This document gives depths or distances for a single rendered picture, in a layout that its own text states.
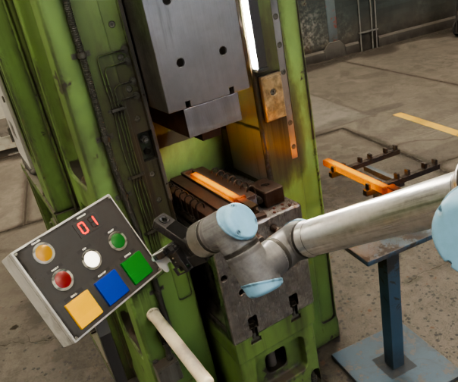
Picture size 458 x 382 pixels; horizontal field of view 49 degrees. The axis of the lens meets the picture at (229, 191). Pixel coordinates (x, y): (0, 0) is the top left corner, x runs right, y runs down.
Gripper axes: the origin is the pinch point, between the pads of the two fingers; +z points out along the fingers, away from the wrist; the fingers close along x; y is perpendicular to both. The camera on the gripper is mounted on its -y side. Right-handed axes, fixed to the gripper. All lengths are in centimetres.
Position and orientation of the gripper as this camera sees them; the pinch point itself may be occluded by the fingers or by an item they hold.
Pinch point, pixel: (154, 255)
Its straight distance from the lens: 140.3
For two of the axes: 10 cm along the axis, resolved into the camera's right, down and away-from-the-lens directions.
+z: -6.1, 3.6, 7.1
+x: 5.6, -4.4, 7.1
